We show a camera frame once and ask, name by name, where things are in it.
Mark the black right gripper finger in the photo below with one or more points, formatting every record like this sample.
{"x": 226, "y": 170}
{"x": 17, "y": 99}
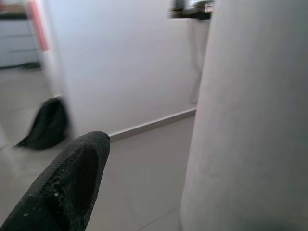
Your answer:
{"x": 60, "y": 187}

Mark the white plastic table leg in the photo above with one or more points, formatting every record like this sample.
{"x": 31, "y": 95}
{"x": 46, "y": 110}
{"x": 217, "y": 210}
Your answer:
{"x": 252, "y": 120}

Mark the black floor bag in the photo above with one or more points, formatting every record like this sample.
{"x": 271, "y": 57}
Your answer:
{"x": 48, "y": 125}

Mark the white drawer cabinet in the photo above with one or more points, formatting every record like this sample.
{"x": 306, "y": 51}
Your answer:
{"x": 16, "y": 41}

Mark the red white pole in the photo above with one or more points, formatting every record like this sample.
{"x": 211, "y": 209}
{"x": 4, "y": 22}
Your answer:
{"x": 41, "y": 31}

